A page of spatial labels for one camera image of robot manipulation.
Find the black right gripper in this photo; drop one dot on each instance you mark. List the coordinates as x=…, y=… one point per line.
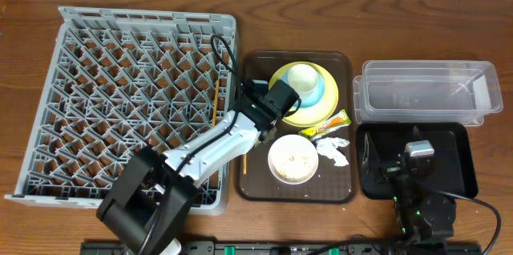
x=371, y=164

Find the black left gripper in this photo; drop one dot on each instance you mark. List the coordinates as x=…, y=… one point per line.
x=277, y=122

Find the yellow orange snack wrapper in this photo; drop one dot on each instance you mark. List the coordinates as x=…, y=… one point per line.
x=337, y=121

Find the pink bowl with food scraps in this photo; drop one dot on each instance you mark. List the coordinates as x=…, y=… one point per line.
x=293, y=159

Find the white tissue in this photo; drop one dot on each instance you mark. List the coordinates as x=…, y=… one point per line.
x=329, y=147

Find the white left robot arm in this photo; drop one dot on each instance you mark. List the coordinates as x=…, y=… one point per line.
x=147, y=205

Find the black plastic tray bin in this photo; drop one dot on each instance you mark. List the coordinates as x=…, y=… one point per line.
x=454, y=168

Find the light blue plastic bowl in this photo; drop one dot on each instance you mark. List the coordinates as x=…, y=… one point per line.
x=314, y=92

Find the white plastic cup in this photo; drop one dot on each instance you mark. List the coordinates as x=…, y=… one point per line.
x=303, y=79

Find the yellow plastic plate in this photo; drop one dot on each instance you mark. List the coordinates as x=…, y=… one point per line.
x=325, y=100

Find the clear plastic bin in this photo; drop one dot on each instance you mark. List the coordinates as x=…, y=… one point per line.
x=426, y=91

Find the brown serving tray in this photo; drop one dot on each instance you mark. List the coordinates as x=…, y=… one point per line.
x=330, y=184

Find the grey plastic dish rack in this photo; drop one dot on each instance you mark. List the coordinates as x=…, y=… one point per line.
x=120, y=80

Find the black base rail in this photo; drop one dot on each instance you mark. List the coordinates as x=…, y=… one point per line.
x=211, y=248

